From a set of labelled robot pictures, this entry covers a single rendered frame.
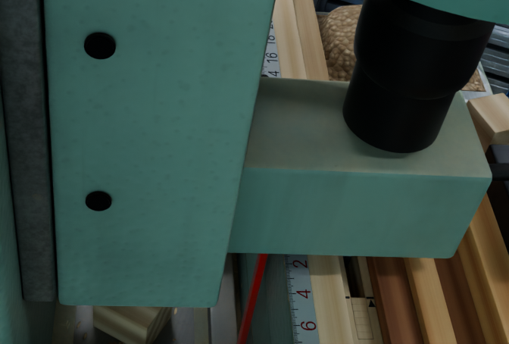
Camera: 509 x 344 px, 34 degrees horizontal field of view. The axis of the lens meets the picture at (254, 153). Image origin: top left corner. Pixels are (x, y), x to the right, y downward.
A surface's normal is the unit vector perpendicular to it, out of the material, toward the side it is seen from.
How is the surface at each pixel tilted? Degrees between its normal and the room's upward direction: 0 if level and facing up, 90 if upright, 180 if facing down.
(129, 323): 90
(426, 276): 0
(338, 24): 28
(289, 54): 0
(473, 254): 90
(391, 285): 0
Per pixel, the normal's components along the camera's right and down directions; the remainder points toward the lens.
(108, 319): -0.44, 0.59
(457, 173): 0.15, -0.36
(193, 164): 0.07, 0.72
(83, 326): 0.14, -0.69
